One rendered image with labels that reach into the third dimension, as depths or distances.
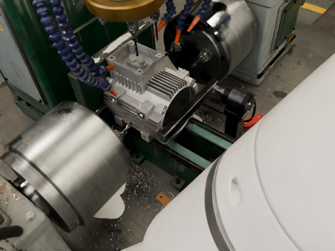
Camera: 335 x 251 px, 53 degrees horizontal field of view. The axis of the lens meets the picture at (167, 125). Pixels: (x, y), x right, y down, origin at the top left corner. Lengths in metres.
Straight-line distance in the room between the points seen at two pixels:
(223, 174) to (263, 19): 1.01
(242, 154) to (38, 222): 0.51
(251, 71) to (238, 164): 1.14
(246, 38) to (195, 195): 0.91
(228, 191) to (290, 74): 1.26
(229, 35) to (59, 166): 0.60
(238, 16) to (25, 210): 0.77
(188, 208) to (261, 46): 1.04
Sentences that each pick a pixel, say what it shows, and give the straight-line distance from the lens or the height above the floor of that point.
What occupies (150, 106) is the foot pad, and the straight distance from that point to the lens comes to 0.85.
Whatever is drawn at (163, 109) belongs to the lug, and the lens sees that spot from 0.83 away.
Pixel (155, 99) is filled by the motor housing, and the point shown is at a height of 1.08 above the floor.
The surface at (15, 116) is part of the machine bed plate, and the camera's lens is 1.36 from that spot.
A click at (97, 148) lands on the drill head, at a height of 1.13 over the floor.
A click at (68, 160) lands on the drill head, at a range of 0.70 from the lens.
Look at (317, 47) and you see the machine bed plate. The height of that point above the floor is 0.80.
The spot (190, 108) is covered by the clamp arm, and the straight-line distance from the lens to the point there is 0.90.
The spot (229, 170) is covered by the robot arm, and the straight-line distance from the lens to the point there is 0.16.
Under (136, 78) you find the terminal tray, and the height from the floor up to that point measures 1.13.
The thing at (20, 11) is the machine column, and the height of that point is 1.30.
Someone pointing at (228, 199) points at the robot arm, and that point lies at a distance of 0.16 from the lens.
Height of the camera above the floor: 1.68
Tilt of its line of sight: 49 degrees down
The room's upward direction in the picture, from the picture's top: 5 degrees counter-clockwise
